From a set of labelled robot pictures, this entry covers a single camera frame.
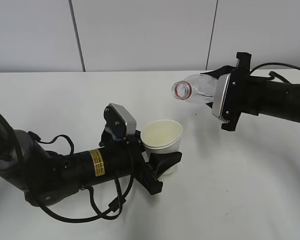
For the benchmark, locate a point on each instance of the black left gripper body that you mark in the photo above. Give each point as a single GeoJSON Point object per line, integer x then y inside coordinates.
{"type": "Point", "coordinates": [123, 157]}

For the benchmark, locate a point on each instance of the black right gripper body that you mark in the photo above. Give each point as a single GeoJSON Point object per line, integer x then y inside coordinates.
{"type": "Point", "coordinates": [236, 99]}

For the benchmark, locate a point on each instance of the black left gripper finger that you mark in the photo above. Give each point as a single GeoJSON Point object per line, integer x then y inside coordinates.
{"type": "Point", "coordinates": [159, 163]}

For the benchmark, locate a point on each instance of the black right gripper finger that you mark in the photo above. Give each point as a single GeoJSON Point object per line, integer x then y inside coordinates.
{"type": "Point", "coordinates": [227, 69]}

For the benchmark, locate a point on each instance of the clear plastic water bottle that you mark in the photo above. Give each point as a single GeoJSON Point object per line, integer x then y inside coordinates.
{"type": "Point", "coordinates": [196, 88]}

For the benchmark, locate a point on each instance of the white paper cup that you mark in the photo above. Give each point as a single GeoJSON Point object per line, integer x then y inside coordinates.
{"type": "Point", "coordinates": [162, 137]}

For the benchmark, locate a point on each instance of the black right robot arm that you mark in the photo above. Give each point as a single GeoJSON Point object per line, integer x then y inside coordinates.
{"type": "Point", "coordinates": [274, 95]}

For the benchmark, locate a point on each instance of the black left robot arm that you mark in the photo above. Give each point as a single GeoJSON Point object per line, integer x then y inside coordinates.
{"type": "Point", "coordinates": [50, 177]}

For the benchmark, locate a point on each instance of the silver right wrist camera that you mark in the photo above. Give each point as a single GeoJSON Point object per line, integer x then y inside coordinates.
{"type": "Point", "coordinates": [220, 96]}

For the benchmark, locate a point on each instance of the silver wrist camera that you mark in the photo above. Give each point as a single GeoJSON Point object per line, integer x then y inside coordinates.
{"type": "Point", "coordinates": [220, 96]}
{"type": "Point", "coordinates": [119, 122]}

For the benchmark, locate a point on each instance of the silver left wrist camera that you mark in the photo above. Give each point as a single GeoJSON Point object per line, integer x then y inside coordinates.
{"type": "Point", "coordinates": [119, 122]}

